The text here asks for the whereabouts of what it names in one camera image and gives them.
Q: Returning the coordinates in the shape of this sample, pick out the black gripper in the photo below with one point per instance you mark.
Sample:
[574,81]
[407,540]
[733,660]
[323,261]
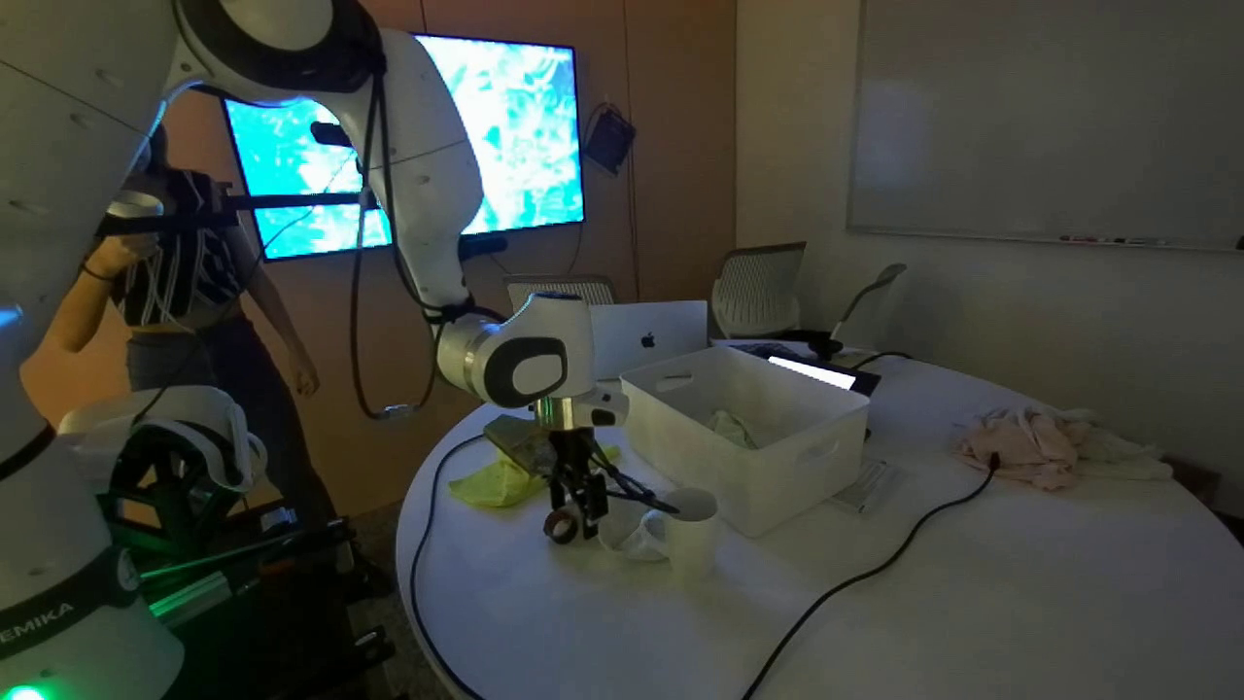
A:
[575,462]

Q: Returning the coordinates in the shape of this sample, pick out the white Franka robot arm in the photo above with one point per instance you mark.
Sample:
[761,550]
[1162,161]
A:
[79,159]

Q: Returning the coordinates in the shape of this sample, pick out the white plastic basket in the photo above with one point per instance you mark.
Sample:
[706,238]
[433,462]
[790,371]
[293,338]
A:
[780,454]

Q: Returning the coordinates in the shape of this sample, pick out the bright yellow towel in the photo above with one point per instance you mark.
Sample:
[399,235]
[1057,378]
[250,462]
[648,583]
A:
[490,489]

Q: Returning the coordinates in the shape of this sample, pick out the silver Apple laptop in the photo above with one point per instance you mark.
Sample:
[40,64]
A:
[648,341]

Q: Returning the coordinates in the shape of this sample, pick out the white chair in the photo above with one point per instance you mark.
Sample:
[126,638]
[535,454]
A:
[570,288]

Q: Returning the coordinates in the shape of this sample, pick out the black equipment cart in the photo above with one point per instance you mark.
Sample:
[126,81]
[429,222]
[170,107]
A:
[256,623]

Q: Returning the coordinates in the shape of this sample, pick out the grey curved chair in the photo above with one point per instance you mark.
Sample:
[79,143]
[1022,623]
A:
[873,294]

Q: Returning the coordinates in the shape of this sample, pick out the white VR headset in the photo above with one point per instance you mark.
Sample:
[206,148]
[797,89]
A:
[197,431]

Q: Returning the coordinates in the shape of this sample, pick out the pink crumpled cloth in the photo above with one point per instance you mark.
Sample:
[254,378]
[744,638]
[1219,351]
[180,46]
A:
[1022,450]

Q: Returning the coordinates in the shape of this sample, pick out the person in striped top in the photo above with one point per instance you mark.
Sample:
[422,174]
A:
[180,277]

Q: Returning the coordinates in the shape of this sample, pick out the whiteboard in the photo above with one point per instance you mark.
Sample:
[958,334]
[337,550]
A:
[1035,120]

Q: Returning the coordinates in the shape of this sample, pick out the black wall box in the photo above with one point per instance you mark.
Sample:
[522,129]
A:
[612,139]

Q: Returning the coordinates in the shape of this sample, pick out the wall mounted TV screen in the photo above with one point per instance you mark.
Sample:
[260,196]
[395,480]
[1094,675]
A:
[518,129]

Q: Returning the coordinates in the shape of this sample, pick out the black camera boom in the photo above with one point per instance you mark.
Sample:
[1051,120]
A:
[298,200]

